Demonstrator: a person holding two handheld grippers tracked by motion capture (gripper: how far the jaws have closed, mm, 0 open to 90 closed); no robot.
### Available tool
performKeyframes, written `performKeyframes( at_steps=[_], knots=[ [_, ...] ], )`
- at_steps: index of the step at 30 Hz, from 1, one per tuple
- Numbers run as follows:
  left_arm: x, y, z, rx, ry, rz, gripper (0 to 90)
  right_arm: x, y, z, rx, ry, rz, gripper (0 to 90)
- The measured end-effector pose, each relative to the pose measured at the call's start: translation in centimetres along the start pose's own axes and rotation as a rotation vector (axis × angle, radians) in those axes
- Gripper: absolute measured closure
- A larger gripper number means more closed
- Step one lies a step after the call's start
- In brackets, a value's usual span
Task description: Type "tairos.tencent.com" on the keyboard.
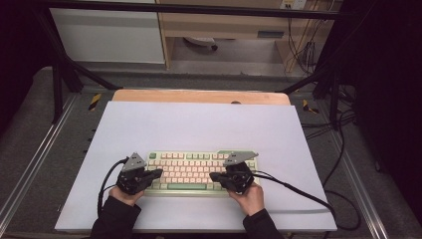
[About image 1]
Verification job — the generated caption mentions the hanging cable bundle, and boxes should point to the hanging cable bundle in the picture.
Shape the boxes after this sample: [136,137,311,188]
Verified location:
[286,15,325,76]

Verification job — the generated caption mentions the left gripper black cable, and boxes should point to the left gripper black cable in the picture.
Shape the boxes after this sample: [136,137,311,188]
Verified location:
[97,157,129,217]

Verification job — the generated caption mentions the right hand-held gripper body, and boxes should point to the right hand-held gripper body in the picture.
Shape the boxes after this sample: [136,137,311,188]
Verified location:
[222,150,260,196]

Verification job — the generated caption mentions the light wooden desk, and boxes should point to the light wooden desk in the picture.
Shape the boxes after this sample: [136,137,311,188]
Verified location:
[155,0,343,73]

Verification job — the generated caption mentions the white wall socket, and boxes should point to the white wall socket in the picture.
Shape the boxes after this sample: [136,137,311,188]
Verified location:
[279,0,309,11]

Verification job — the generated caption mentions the black curtain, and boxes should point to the black curtain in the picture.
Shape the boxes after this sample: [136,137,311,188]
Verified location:
[340,0,422,217]
[0,0,52,134]

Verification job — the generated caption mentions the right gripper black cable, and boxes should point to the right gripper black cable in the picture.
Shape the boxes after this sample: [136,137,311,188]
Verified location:
[253,169,362,232]

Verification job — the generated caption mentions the person's left hand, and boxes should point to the person's left hand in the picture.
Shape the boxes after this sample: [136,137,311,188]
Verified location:
[107,185,145,208]

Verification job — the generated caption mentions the black metal frame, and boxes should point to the black metal frame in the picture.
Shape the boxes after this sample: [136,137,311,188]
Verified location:
[31,0,377,131]

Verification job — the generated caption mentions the green and pink keyboard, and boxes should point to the green and pink keyboard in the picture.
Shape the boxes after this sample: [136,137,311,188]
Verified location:
[143,149,260,198]

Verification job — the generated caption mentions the white chair base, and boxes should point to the white chair base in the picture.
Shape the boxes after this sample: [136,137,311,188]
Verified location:
[182,36,219,52]

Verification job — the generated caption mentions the white board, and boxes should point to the white board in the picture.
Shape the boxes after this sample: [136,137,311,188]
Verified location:
[54,101,338,233]

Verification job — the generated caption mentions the yellow and black tape strip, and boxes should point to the yellow and black tape strip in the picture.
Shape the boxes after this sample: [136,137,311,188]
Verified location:
[87,93,103,112]
[301,98,320,115]

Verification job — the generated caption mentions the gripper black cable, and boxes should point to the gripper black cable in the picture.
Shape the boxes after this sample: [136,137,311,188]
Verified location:
[97,157,129,217]
[253,169,362,232]

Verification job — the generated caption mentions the black floor cables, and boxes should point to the black floor cables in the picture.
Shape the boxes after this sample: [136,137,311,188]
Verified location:
[300,84,358,187]

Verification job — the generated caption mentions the white cabinet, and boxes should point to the white cabinet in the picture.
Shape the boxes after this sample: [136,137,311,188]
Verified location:
[49,7,166,65]

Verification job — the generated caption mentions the wooden table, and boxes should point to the wooden table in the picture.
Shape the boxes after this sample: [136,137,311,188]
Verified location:
[111,88,292,107]

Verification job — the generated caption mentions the aluminium rail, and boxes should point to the aluminium rail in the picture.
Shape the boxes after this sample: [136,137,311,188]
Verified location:
[325,126,390,239]
[0,94,80,227]

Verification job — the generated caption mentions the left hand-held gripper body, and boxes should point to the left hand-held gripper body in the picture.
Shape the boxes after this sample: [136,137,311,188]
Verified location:
[115,151,152,196]

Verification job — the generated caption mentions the person's right hand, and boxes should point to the person's right hand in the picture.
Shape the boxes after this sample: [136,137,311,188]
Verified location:
[226,181,266,217]

